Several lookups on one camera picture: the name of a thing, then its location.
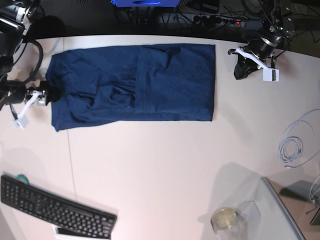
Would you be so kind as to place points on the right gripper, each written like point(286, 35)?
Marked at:
point(40, 95)

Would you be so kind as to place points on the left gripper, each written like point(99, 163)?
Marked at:
point(258, 54)

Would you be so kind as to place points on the blue t-shirt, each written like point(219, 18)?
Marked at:
point(160, 82)

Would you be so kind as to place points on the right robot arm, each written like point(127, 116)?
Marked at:
point(16, 18)

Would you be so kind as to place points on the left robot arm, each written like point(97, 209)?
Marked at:
point(276, 22)

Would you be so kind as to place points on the black power strip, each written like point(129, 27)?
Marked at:
point(218, 20)

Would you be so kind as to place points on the green tape roll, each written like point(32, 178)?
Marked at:
point(23, 179)

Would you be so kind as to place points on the black keyboard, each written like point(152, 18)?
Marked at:
point(69, 215)

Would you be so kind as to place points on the blue box at top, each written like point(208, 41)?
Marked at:
point(145, 3)

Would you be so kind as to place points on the grey metal stand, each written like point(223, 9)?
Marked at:
point(302, 202)

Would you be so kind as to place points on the clear glass jar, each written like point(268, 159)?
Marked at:
point(236, 223)

